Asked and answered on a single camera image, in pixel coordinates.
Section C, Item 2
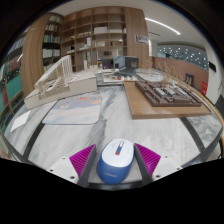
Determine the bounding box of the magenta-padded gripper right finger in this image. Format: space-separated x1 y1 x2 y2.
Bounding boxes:
133 143 184 183

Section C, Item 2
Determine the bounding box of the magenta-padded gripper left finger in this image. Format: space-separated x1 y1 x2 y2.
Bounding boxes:
46 143 98 188

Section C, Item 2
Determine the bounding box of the blue and white computer mouse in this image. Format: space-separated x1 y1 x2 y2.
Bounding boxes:
96 138 136 185

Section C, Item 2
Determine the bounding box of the pastel printed mouse pad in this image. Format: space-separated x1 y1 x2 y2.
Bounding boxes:
42 94 103 126

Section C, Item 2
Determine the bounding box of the white paper sheet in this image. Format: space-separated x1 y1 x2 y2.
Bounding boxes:
9 109 32 133

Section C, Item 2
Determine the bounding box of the brown model on wooden board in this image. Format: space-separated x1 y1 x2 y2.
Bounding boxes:
123 79 213 120

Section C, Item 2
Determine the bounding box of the white stepped architectural model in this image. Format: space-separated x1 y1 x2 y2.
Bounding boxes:
23 54 98 111

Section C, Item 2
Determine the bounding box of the red sign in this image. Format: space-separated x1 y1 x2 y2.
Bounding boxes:
200 80 209 97

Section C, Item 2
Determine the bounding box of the clear model with wooden sticks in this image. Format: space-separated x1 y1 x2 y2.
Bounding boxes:
136 59 194 88

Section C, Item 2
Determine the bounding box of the book shelf unit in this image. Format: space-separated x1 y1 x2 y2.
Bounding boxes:
0 12 64 134

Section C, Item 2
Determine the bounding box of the flat white site model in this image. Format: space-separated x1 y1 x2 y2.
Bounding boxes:
102 72 138 84

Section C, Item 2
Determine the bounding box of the dark grey building model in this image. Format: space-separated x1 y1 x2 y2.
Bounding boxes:
101 55 140 75

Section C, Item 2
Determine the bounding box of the group of small ceiling lights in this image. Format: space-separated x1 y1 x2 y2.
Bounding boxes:
158 46 208 64

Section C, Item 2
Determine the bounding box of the wooden shelf unit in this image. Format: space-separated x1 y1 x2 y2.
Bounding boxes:
59 6 150 73

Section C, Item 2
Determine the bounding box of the long ceiling light strip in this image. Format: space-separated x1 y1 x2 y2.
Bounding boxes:
144 17 182 36

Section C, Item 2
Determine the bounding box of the wall poster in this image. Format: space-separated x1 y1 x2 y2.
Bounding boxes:
134 34 150 45

